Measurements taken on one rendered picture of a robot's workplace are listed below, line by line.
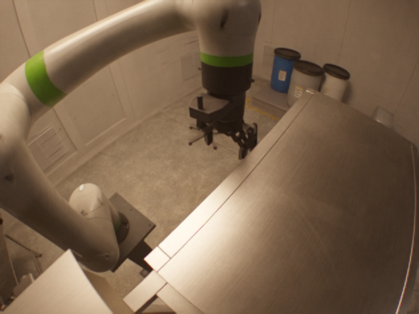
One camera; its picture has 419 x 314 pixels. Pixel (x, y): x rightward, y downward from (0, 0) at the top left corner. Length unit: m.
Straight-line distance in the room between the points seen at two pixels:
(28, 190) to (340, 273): 0.49
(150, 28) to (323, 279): 0.49
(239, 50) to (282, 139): 0.22
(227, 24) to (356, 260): 0.40
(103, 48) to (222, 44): 0.20
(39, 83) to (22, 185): 0.18
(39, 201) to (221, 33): 0.39
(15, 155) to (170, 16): 0.34
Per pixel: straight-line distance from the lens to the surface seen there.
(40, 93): 0.41
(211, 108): 0.33
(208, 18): 0.30
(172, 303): 0.32
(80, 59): 0.39
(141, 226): 0.82
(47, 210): 0.39
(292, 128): 0.49
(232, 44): 0.31
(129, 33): 0.39
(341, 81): 2.85
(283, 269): 0.31
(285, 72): 3.03
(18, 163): 0.33
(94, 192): 0.66
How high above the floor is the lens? 1.63
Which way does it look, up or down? 48 degrees down
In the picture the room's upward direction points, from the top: 3 degrees counter-clockwise
